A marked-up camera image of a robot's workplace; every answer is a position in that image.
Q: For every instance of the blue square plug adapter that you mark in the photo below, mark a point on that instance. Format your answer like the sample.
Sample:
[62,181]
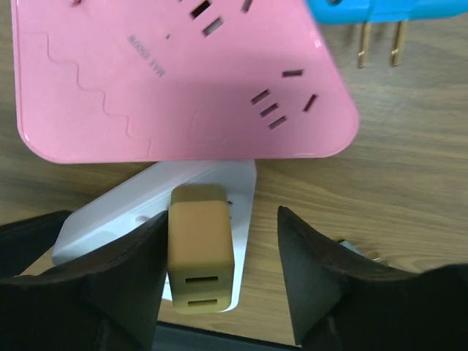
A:
[368,12]

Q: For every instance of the pink triangular power strip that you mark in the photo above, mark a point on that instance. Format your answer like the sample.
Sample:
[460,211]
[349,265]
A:
[146,81]

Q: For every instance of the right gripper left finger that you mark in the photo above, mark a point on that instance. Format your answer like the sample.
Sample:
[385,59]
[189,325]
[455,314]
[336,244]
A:
[107,299]

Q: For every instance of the white triangular power strip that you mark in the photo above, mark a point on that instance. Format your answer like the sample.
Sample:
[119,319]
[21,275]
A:
[146,194]

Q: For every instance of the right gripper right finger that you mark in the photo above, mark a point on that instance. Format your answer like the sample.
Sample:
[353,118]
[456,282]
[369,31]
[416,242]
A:
[340,300]

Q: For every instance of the yellow cube usb charger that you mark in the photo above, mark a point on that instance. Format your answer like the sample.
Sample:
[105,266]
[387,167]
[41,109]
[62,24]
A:
[201,260]

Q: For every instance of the teal cube charger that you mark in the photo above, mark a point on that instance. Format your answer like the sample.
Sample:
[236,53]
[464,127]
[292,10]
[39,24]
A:
[374,256]

